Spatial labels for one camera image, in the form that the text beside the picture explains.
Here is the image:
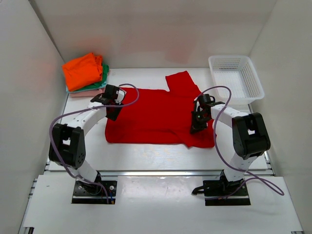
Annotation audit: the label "white plastic basket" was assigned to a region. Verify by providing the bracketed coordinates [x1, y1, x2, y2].
[208, 55, 265, 105]

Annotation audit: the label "green folded t shirt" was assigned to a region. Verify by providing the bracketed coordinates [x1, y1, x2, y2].
[82, 64, 110, 91]

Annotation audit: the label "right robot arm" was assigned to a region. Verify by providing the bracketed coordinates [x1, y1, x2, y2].
[190, 94, 271, 195]

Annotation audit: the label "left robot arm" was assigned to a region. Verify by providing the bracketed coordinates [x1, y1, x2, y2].
[49, 85, 126, 194]

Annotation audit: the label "orange folded t shirt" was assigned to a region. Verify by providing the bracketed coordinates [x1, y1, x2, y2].
[62, 53, 103, 92]

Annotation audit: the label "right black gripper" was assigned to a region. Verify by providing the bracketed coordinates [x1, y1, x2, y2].
[191, 111, 211, 135]

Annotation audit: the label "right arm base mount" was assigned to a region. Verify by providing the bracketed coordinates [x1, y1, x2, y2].
[191, 175, 251, 206]

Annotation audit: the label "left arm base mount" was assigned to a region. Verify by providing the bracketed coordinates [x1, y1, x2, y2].
[72, 179, 117, 205]

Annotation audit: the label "pink folded t shirt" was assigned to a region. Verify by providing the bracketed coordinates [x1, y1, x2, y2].
[69, 88, 105, 98]

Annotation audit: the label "red t shirt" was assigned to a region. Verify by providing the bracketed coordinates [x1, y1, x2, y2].
[105, 71, 215, 148]

